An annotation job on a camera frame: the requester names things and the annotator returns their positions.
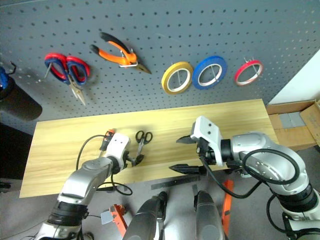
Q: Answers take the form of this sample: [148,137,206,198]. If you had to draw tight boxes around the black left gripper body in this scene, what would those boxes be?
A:
[122,149,134,168]

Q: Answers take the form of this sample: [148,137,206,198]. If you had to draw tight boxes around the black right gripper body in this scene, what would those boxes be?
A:
[195,138,219,176]

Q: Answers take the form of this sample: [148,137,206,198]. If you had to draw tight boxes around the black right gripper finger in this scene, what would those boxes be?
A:
[175,135,199,146]
[168,163,201,176]

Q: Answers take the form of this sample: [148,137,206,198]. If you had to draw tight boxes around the black handled scissors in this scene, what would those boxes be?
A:
[131,130,154,166]

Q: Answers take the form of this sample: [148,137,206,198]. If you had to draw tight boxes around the yellow tape roll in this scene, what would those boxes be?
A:
[160,61,194,96]

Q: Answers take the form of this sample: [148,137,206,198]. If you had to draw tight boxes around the blue tape roll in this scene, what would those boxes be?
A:
[191,55,229,91]

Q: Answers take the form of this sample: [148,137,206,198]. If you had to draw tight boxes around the red tape roll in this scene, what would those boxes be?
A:
[233,59,264,87]

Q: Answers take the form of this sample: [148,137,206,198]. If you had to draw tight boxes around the grey tape on cardboard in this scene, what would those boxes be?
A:
[278,111,305,130]

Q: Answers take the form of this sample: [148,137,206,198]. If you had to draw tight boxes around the metal pegboard hook loop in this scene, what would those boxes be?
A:
[118,46,139,68]

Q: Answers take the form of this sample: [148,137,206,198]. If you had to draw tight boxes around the grey perforated pegboard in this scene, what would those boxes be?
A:
[0,0,320,136]

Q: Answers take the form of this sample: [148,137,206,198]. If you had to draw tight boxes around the long orange bar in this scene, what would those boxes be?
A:
[220,179,235,238]

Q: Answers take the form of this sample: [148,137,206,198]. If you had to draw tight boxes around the silver rounded robot leg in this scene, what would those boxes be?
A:
[191,183,226,240]
[121,190,169,240]

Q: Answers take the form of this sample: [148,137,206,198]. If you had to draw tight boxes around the orange black clamp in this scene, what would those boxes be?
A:
[109,203,129,238]

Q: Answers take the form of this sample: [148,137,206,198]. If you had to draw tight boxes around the brown cardboard box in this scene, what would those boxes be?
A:
[265,98,320,152]

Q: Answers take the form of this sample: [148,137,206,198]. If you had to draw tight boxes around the black cylinder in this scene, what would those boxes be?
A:
[0,79,44,123]

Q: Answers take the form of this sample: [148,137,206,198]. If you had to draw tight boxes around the blue object with black hook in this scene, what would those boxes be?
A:
[0,60,18,91]

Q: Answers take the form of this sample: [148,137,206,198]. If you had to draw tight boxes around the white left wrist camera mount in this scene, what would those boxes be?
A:
[105,132,131,169]

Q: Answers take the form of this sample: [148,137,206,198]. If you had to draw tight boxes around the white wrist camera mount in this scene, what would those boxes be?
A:
[190,115,225,168]
[105,132,131,169]

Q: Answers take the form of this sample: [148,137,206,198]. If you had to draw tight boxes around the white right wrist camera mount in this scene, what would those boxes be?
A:
[190,115,225,168]

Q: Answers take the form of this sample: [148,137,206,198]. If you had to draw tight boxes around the orange black handled screwdriver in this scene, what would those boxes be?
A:
[99,128,117,152]

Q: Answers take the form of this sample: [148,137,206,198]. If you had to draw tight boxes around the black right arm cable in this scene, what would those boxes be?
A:
[198,148,301,200]

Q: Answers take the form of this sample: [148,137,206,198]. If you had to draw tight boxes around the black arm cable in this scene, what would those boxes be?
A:
[75,134,134,197]
[198,148,301,200]

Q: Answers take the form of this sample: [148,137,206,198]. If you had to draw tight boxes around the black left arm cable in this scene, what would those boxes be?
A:
[75,134,134,197]

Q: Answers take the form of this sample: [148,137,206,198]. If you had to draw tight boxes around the orange black handled pliers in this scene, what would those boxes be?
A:
[89,31,153,75]

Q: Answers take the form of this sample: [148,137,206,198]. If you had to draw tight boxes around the red blue handled pliers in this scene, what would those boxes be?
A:
[44,52,91,108]

